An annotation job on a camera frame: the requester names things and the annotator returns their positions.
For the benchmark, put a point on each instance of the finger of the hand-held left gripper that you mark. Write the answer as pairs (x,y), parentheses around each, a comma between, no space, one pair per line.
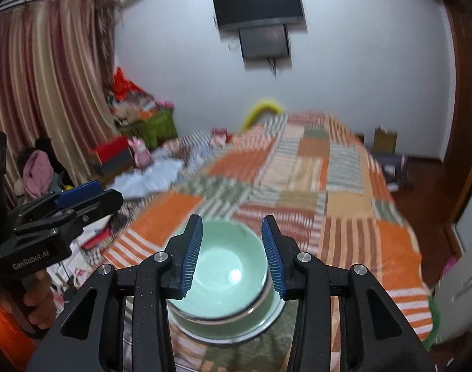
(78,193)
(100,207)

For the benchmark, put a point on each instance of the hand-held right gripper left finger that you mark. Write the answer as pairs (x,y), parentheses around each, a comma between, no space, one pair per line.
(191,255)

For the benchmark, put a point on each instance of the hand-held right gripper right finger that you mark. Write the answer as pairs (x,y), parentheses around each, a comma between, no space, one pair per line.
(272,255)

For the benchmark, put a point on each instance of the green bowl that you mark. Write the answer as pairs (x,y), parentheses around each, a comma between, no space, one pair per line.
(228,263)

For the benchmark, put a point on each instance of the green plate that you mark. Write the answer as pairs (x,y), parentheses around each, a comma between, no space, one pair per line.
(236,329)

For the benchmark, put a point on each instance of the person's left forearm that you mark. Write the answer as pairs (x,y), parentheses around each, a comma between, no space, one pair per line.
(7,345)

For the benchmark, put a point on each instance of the person's left hand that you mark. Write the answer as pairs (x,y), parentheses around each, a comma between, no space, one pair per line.
(40,298)

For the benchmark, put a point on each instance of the pink cloth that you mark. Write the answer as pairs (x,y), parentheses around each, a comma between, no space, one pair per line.
(38,174)

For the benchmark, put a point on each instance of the red and grey box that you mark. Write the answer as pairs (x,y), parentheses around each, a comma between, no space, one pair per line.
(111,155)

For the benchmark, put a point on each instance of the black bag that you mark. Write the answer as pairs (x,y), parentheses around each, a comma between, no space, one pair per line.
(49,151)

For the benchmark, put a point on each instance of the light blue cloth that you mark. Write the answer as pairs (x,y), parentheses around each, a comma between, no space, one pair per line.
(154,178)

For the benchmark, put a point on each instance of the pink toy figure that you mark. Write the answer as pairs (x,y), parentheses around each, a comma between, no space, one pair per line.
(139,153)

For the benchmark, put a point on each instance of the orange striped patchwork blanket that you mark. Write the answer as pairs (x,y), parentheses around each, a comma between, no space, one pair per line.
(336,221)

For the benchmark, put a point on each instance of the green crate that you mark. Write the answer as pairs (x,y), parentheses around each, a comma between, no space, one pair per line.
(150,130)

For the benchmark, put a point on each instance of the checkered patchwork quilt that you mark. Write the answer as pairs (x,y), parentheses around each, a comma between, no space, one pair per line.
(189,143)

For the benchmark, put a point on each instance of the striped curtain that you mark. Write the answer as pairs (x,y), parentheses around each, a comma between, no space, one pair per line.
(45,85)

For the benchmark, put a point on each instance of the red bag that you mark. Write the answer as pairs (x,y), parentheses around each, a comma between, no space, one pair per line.
(123,83)

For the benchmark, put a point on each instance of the grey bag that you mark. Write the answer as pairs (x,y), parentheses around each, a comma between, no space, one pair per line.
(391,168)

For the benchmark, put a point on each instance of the yellow foam tube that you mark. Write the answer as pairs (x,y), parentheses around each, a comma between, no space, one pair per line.
(265,105)

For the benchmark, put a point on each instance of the brown sheer curtain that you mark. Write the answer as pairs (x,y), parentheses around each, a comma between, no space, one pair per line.
(108,38)

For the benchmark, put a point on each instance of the cardboard box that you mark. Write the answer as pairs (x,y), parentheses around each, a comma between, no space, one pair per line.
(385,141)

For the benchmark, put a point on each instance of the white wardrobe door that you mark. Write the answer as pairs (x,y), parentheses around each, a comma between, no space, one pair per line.
(464,279)

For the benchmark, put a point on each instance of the small black monitor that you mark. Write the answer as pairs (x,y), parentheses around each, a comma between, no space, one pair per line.
(263,42)

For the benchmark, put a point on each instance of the wooden door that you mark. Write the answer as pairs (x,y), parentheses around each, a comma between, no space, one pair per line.
(464,104)

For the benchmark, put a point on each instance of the black wall television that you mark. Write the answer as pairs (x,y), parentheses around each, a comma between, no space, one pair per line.
(259,4)

